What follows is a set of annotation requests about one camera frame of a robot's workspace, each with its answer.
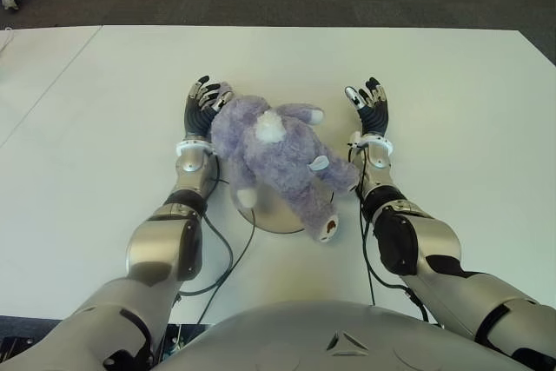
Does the short black wrist cable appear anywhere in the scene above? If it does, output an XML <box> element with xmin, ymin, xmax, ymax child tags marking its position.
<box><xmin>360</xmin><ymin>205</ymin><xmax>438</xmax><ymax>327</ymax></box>
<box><xmin>162</xmin><ymin>214</ymin><xmax>235</xmax><ymax>348</ymax></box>

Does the silver robot torso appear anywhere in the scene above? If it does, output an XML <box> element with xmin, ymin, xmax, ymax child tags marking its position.
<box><xmin>151</xmin><ymin>300</ymin><xmax>538</xmax><ymax>371</ymax></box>

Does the purple plush bunny doll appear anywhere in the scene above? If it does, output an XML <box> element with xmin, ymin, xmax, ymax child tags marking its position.
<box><xmin>210</xmin><ymin>81</ymin><xmax>361</xmax><ymax>244</ymax></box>

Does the short black right wrist cable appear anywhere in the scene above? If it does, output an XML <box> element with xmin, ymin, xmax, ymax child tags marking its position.
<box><xmin>360</xmin><ymin>205</ymin><xmax>438</xmax><ymax>327</ymax></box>

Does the short black left wrist cable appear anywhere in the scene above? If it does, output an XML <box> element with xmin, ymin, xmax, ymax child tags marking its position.
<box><xmin>162</xmin><ymin>214</ymin><xmax>235</xmax><ymax>348</ymax></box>

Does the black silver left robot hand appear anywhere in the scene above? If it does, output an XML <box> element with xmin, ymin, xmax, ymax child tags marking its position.
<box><xmin>183</xmin><ymin>75</ymin><xmax>234</xmax><ymax>140</ymax></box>

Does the long black right wrist cable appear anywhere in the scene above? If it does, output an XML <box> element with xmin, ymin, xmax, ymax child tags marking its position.
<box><xmin>349</xmin><ymin>147</ymin><xmax>377</xmax><ymax>307</ymax></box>

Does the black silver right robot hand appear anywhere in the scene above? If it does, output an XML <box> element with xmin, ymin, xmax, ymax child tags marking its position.
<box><xmin>344</xmin><ymin>76</ymin><xmax>390</xmax><ymax>136</ymax></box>

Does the long black wrist cable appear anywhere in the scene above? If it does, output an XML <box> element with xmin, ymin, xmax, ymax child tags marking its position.
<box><xmin>349</xmin><ymin>147</ymin><xmax>377</xmax><ymax>307</ymax></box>
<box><xmin>195</xmin><ymin>151</ymin><xmax>257</xmax><ymax>325</ymax></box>

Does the long black left wrist cable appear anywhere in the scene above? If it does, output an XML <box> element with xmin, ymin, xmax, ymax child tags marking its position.
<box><xmin>195</xmin><ymin>151</ymin><xmax>257</xmax><ymax>325</ymax></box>

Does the white plate with black rim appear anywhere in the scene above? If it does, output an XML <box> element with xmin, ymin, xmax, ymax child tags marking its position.
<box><xmin>234</xmin><ymin>188</ymin><xmax>335</xmax><ymax>234</ymax></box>

